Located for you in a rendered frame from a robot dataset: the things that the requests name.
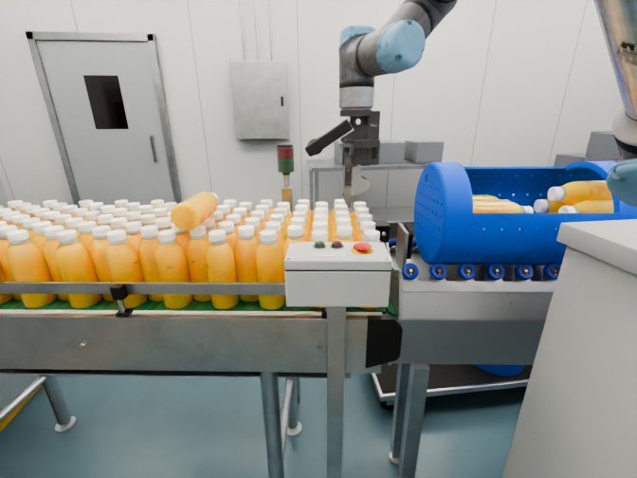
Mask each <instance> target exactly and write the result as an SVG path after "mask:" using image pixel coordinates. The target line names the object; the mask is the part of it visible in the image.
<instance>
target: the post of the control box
mask: <svg viewBox="0 0 637 478"><path fill-rule="evenodd" d="M345 336H346V307H327V478H342V453H343V414H344V375H345Z"/></svg>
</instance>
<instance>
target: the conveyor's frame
mask: <svg viewBox="0 0 637 478"><path fill-rule="evenodd" d="M117 312H118V310H25V309H0V375H39V377H38V378H37V379H36V380H35V381H34V382H33V383H32V384H31V385H29V386H28V387H27V388H26V389H25V390H24V391H23V392H22V393H21V394H19V395H18V396H17V397H16V398H15V399H14V400H12V401H11V402H10V404H9V405H8V406H7V407H6V408H4V409H3V410H2V411H1V412H0V423H1V422H2V421H4V420H5V419H6V418H7V417H8V416H9V415H10V414H11V413H12V412H13V411H14V410H16V409H17V408H18V407H19V406H20V405H21V404H22V403H23V402H24V401H25V400H26V399H27V398H29V397H30V396H31V395H32V394H33V393H34V392H35V391H36V390H37V389H38V388H39V387H40V386H42V385H43V386H44V389H45V393H46V395H47V398H48V400H49V403H50V405H51V408H52V410H53V413H54V414H55V417H56V419H57V422H58V424H57V425H56V427H55V430H56V432H65V431H68V430H69V429H71V428H72V427H73V426H74V425H75V424H76V421H77V419H76V417H75V416H70V414H69V412H68V409H67V407H66V405H65V402H64V398H63V395H62V392H61V390H60V387H59V384H58V382H57V379H56V378H55V375H67V376H144V377H259V378H260V381H261V391H262V401H263V411H264V430H265V441H266V451H267V461H268V471H269V478H284V464H283V460H284V453H285V445H286V437H287V435H289V436H297V435H298V434H300V432H301V423H300V422H299V421H298V402H297V381H296V378H327V318H322V317H321V312H313V311H170V310H133V313H132V314H131V315H130V316H129V317H117V316H116V313H117ZM402 333H403V329H402V326H401V324H400V323H399V321H398V320H397V319H396V318H395V317H394V316H391V315H389V314H387V312H386V314H382V312H346V336H345V375H344V378H351V376H350V373H370V374H381V364H384V363H388V362H392V361H395V360H398V359H399V357H400V352H401V342H402ZM278 377H285V392H284V398H283V404H282V415H281V409H280V395H279V381H278Z"/></svg>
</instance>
